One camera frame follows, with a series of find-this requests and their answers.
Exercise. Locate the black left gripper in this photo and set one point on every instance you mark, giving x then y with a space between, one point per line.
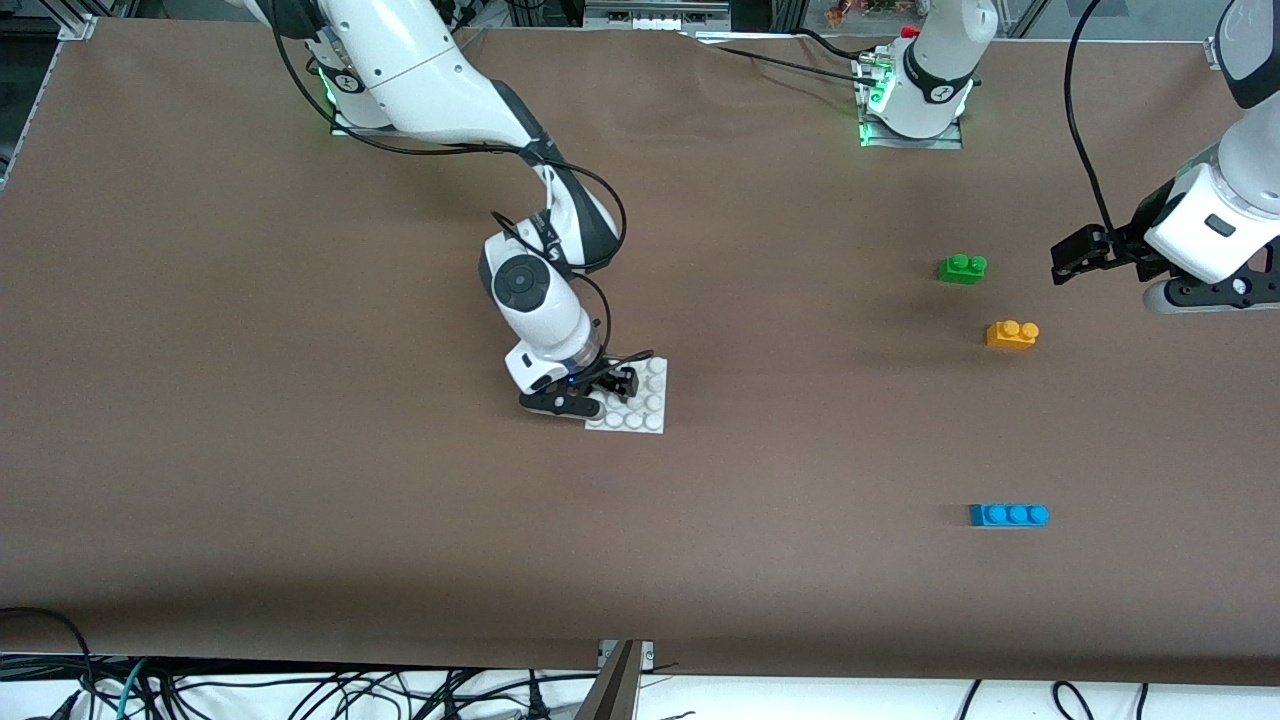
1122 243

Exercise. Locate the grey metal support beam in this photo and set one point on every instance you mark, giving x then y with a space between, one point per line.
615 690

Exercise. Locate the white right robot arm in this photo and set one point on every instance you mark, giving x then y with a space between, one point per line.
430 80

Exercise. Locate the green two-stud block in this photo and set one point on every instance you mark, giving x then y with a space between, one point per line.
962 270

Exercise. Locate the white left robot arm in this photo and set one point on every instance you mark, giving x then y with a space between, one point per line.
1250 160

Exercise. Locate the brown table cover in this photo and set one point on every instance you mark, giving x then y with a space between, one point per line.
760 560

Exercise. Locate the aluminium corner profile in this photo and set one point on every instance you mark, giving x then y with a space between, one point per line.
78 20
1218 52

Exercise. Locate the colourful small parts pile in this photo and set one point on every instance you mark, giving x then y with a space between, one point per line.
860 10

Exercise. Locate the white studded base plate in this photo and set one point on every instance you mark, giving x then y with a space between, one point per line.
640 405

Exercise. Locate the yellow two-stud block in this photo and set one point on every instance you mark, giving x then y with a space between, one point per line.
1010 338

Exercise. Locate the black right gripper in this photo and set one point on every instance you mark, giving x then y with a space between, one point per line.
607 375

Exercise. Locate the aluminium frame rack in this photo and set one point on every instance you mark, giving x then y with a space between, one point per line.
650 15

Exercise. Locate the blue three-stud block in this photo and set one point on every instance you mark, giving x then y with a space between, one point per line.
1008 516

